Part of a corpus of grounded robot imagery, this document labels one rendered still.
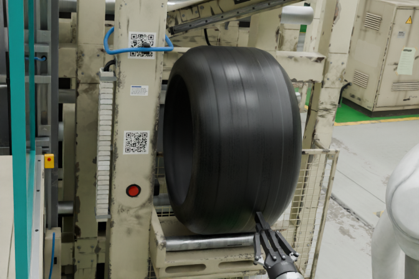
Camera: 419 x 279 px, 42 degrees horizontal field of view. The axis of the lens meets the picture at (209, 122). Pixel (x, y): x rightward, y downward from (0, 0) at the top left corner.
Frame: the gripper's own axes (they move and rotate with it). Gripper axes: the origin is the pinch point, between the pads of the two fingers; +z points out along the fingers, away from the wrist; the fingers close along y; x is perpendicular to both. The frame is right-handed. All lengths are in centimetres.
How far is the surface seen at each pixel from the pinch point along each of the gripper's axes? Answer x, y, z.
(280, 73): -34.0, -7.3, 26.8
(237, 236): 17.4, 0.2, 11.6
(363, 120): 193, -269, 321
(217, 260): 22.6, 7.4, 7.0
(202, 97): -29.2, 16.8, 21.1
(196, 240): 17.4, 14.0, 11.4
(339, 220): 145, -135, 134
